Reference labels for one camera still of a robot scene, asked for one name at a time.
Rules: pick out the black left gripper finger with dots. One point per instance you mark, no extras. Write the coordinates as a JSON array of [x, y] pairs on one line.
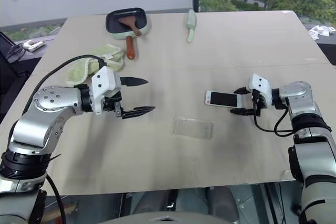
[[137, 111], [134, 81]]

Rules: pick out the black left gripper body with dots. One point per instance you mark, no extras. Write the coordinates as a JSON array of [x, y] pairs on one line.
[[113, 101]]

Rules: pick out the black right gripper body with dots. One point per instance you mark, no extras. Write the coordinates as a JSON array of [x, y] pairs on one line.
[[256, 101]]

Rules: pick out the white smartphone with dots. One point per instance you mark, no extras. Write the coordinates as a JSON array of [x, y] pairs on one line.
[[223, 98]]

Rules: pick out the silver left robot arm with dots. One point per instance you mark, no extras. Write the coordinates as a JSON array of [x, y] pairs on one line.
[[50, 119]]

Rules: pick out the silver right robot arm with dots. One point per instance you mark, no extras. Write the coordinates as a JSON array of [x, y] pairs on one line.
[[312, 140]]

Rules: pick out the clear plastic phone case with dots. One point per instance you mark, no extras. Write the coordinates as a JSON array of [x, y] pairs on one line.
[[193, 127]]

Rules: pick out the green oven mitt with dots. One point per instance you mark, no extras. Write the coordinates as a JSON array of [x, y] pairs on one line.
[[92, 62]]

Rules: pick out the brown wooden spatula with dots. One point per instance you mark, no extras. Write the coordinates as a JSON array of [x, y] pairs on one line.
[[129, 25]]

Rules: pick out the green square frying pan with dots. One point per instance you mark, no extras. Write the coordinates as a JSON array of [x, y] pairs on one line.
[[127, 23]]

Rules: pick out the white remote on desk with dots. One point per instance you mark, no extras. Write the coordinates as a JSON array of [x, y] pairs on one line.
[[32, 44]]

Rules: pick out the black side table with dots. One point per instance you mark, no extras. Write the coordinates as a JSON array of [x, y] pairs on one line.
[[15, 64]]

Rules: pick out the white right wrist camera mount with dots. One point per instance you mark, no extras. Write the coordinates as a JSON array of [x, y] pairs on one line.
[[260, 85]]

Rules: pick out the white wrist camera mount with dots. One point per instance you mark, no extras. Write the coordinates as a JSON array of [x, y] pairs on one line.
[[260, 85], [103, 83]]

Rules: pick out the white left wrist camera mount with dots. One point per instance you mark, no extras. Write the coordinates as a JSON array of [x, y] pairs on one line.
[[103, 83]]

